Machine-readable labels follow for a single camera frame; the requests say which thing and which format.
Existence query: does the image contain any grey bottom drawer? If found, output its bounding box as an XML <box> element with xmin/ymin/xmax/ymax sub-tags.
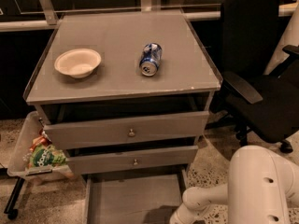
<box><xmin>82</xmin><ymin>165</ymin><xmax>188</xmax><ymax>224</ymax></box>

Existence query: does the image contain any grey drawer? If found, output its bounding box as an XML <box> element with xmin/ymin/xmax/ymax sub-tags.
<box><xmin>44</xmin><ymin>111</ymin><xmax>209</xmax><ymax>149</ymax></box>
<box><xmin>82</xmin><ymin>165</ymin><xmax>188</xmax><ymax>224</ymax></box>
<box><xmin>66</xmin><ymin>146</ymin><xmax>198</xmax><ymax>175</ymax></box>

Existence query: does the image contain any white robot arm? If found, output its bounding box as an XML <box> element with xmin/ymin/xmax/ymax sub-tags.
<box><xmin>169</xmin><ymin>146</ymin><xmax>299</xmax><ymax>224</ymax></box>

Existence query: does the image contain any grey drawer cabinet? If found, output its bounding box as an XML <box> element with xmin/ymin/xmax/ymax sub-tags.
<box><xmin>22</xmin><ymin>9</ymin><xmax>224</xmax><ymax>185</ymax></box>

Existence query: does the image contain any grey middle drawer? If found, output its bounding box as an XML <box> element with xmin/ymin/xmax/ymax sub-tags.
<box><xmin>66</xmin><ymin>146</ymin><xmax>198</xmax><ymax>175</ymax></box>

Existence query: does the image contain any grey top drawer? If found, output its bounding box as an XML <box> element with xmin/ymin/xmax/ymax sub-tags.
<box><xmin>44</xmin><ymin>111</ymin><xmax>209</xmax><ymax>149</ymax></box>

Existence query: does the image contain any blue soda can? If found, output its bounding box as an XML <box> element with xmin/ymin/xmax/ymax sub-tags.
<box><xmin>139</xmin><ymin>43</ymin><xmax>163</xmax><ymax>77</ymax></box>

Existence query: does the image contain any white paper bowl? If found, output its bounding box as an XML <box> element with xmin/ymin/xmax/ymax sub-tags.
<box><xmin>54</xmin><ymin>49</ymin><xmax>102</xmax><ymax>78</ymax></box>

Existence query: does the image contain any red snack packet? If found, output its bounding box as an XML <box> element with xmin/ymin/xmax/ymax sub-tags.
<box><xmin>29</xmin><ymin>130</ymin><xmax>51</xmax><ymax>152</ymax></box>

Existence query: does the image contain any black office chair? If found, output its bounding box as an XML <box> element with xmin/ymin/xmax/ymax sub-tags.
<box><xmin>210</xmin><ymin>0</ymin><xmax>299</xmax><ymax>153</ymax></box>

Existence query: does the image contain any green snack bag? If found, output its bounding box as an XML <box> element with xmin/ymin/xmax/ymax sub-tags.
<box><xmin>28</xmin><ymin>144</ymin><xmax>66</xmax><ymax>168</ymax></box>

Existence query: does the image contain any clear plastic side bin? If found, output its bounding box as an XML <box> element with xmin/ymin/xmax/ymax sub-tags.
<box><xmin>7</xmin><ymin>112</ymin><xmax>75</xmax><ymax>185</ymax></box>

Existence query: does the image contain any black wheeled stand leg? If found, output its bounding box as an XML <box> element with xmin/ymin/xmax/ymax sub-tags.
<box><xmin>4</xmin><ymin>177</ymin><xmax>24</xmax><ymax>220</ymax></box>

